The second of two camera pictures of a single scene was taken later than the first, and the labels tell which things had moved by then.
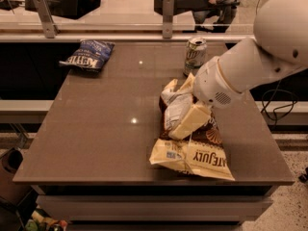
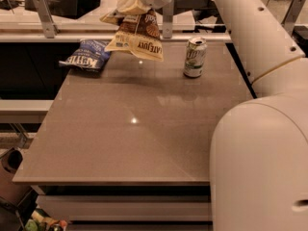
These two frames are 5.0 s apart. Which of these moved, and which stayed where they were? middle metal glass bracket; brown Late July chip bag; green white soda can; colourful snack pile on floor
Moved: brown Late July chip bag
Stayed: middle metal glass bracket; green white soda can; colourful snack pile on floor
